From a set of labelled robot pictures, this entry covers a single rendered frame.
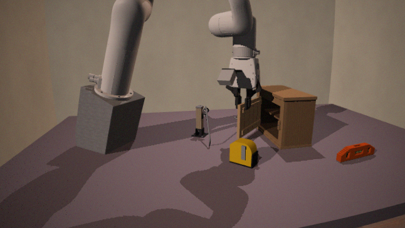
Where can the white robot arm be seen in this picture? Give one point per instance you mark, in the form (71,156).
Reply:
(127,22)

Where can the orange spirit level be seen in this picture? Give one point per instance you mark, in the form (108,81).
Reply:
(355,151)

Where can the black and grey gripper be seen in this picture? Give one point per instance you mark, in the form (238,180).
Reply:
(249,78)

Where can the brown wooden cabinet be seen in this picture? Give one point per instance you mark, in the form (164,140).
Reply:
(296,110)

